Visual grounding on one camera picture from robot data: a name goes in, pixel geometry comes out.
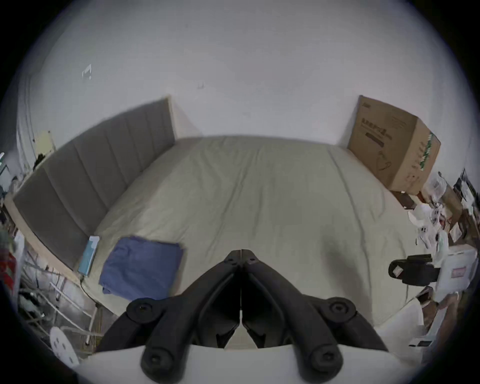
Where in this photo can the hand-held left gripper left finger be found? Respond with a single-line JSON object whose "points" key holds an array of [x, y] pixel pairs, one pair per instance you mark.
{"points": [[176, 322]]}

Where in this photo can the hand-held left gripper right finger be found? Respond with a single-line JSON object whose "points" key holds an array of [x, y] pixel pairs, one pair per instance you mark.
{"points": [[300, 322]]}

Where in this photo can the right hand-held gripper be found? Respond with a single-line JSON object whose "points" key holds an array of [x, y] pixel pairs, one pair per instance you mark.
{"points": [[457, 270]]}

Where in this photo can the person's right hand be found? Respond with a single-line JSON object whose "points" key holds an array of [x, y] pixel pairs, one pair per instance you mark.
{"points": [[449, 304]]}

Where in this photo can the folded blue garment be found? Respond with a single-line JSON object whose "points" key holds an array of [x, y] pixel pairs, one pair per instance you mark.
{"points": [[140, 268]]}

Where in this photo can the pale blue flat box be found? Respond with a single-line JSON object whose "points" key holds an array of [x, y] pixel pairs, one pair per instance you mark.
{"points": [[88, 255]]}

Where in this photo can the white round perforated stool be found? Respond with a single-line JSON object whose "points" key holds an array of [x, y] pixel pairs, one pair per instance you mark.
{"points": [[63, 345]]}

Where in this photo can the white metal rack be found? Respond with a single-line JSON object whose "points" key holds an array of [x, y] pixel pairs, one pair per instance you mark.
{"points": [[60, 296]]}

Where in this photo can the large brown cardboard carton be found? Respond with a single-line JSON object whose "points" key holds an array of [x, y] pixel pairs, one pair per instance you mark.
{"points": [[393, 144]]}

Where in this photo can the bed with beige sheet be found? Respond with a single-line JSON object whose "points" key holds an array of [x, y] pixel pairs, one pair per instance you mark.
{"points": [[262, 195]]}

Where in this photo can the grey padded headboard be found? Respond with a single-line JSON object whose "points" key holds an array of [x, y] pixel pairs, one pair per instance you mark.
{"points": [[90, 176]]}

